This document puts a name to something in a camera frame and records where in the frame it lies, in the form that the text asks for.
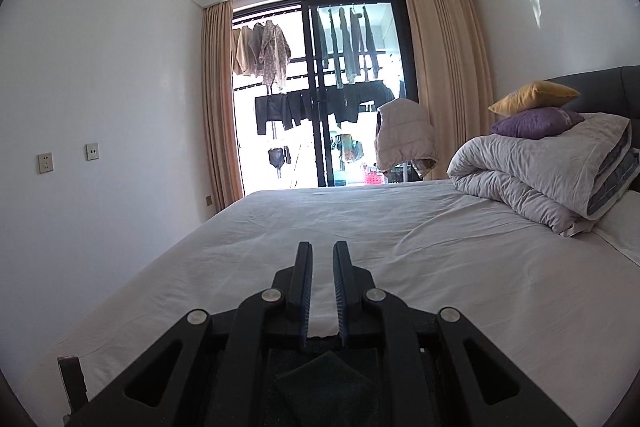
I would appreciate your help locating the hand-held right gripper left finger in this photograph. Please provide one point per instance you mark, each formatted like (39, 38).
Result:
(305, 307)

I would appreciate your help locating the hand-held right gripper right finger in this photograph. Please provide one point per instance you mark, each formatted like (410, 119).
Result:
(341, 307)

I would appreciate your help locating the dark green sweater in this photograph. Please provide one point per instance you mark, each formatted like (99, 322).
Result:
(325, 387)

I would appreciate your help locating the row of dark drying clothes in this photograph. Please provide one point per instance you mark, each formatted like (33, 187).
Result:
(310, 107)

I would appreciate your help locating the bed with white sheet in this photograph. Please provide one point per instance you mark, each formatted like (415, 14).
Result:
(450, 267)

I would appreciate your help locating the pink basket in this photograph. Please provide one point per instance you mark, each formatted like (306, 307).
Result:
(374, 178)

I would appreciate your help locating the beige puffer vest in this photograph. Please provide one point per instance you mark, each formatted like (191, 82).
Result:
(402, 137)

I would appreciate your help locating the beige curtain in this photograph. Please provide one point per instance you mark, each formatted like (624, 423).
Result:
(220, 107)
(450, 77)

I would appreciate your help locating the folded grey duvet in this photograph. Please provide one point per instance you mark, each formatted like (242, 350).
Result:
(540, 172)

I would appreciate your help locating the floral hanging shirt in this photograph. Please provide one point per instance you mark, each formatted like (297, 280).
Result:
(275, 52)

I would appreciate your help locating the beige hanging shirt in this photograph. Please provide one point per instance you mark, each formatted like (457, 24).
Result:
(246, 49)

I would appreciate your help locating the row of hanging trousers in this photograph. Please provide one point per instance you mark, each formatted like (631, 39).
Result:
(350, 42)

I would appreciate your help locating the purple pillow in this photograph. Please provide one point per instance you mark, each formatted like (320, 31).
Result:
(535, 123)

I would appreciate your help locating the yellow pillow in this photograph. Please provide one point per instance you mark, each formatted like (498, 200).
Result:
(535, 97)

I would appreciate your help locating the white pillow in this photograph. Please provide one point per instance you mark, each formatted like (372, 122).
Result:
(620, 237)

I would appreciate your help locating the dark grey headboard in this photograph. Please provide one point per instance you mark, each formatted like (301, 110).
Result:
(610, 92)

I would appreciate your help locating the small beige wall plate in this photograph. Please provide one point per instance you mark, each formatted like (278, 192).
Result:
(208, 201)

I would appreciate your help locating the white wall socket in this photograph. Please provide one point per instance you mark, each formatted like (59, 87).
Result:
(45, 163)
(92, 151)

